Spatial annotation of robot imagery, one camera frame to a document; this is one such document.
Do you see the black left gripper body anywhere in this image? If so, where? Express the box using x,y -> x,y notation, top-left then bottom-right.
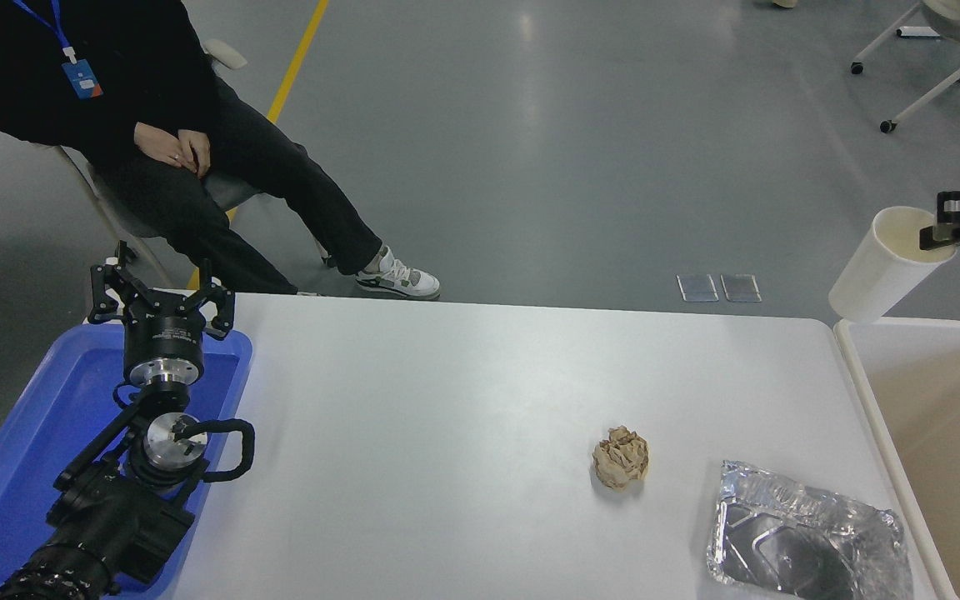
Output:
122,310 -> 206,368

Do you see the white paper cup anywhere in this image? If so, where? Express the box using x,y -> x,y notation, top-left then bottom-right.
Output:
828,206 -> 960,324

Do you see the seated person's right hand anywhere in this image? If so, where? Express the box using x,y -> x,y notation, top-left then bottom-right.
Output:
133,122 -> 191,169

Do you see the seated person's left hand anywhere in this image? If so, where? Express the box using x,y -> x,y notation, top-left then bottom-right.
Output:
177,129 -> 213,178

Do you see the white wheeled chair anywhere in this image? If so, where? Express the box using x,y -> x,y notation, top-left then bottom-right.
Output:
851,0 -> 960,164

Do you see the blue plastic tray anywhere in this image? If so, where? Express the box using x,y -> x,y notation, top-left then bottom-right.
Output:
0,323 -> 254,598

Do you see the seated person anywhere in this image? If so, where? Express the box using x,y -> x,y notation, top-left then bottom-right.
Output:
0,0 -> 441,301

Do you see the large pale bin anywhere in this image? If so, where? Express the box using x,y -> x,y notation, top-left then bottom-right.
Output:
834,315 -> 960,600

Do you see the clear floor plate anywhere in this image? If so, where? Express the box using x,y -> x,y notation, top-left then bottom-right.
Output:
720,273 -> 763,303
677,273 -> 720,303

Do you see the crumpled silver foil tray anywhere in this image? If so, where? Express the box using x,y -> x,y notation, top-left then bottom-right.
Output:
705,460 -> 914,600

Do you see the crumpled tan paper ball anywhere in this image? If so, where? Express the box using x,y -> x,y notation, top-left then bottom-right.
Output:
592,425 -> 650,491

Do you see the grey chair with white frame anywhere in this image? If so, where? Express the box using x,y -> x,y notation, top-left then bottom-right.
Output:
55,37 -> 339,288

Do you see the blue badge with lanyard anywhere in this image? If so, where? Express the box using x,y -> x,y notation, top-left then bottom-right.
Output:
12,0 -> 105,102

